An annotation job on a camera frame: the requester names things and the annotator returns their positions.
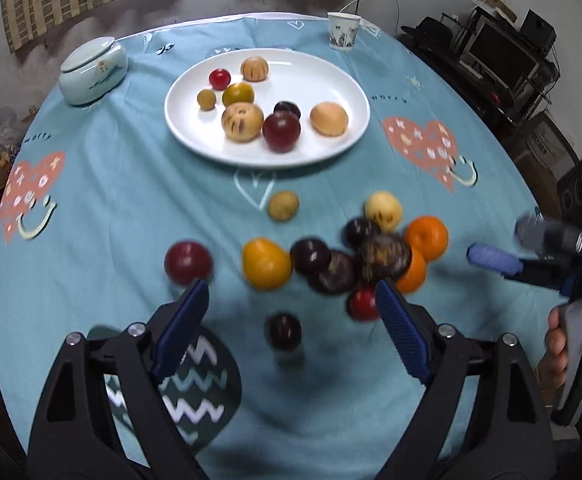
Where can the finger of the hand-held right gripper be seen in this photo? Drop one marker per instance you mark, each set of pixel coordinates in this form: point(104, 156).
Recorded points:
point(493, 258)
point(532, 231)

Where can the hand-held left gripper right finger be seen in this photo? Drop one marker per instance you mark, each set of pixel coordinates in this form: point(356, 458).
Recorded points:
point(403, 332)

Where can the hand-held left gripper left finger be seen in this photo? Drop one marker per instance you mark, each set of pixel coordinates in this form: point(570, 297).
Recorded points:
point(181, 330)

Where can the small red plum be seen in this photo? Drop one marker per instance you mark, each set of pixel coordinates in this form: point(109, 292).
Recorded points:
point(219, 78)
point(363, 305)

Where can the orange tangerine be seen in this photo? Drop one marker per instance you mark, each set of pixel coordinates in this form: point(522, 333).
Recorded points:
point(417, 276)
point(427, 237)

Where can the wrinkled dark passion fruit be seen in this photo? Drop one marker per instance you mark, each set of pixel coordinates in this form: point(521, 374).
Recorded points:
point(383, 257)
point(333, 275)

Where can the dark purple plum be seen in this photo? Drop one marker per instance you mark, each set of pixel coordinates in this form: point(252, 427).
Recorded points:
point(358, 229)
point(310, 255)
point(287, 108)
point(282, 331)

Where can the yellow orange plum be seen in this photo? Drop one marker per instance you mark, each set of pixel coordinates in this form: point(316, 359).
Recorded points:
point(266, 270)

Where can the pale yellow spotted fruit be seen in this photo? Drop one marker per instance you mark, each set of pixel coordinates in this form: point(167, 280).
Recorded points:
point(383, 210)

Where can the small yellow-brown fruit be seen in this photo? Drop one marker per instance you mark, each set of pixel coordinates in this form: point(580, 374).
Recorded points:
point(206, 99)
point(283, 205)

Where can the pale orange round fruit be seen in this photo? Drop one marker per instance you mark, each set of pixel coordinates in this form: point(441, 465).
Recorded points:
point(329, 118)

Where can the spotted yellow passion fruit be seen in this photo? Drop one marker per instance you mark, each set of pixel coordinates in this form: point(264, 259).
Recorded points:
point(242, 121)

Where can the white plate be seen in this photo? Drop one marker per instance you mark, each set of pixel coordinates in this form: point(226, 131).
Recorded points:
point(331, 80)

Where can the yellow green plum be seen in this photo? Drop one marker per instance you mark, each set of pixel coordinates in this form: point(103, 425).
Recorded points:
point(237, 94)

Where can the striped tan passion fruit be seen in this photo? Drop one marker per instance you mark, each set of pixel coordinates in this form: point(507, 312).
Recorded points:
point(254, 68)

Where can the person's right hand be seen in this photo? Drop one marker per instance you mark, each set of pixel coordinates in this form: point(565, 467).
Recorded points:
point(553, 375)

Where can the grey cardboard box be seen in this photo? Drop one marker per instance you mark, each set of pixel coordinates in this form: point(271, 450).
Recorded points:
point(541, 150)

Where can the black media stand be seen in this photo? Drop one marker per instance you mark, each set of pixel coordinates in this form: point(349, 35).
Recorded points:
point(476, 95)

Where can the computer monitor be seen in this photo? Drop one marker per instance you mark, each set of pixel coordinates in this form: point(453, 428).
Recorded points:
point(501, 55)

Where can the black speaker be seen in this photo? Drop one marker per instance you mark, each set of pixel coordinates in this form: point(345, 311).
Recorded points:
point(538, 27)

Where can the black hat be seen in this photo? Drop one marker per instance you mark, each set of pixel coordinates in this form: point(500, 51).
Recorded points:
point(428, 32)

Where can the clear plastic bag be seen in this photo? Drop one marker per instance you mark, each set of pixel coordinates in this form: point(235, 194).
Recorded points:
point(1, 130)

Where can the pale ceramic lidded jar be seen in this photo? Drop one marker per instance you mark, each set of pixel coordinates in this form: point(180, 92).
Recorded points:
point(93, 75)

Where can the printed paper cup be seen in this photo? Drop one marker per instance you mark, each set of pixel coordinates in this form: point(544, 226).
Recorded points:
point(343, 32)

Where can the checked curtain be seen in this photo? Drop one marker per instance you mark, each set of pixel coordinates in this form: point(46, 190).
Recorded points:
point(71, 5)

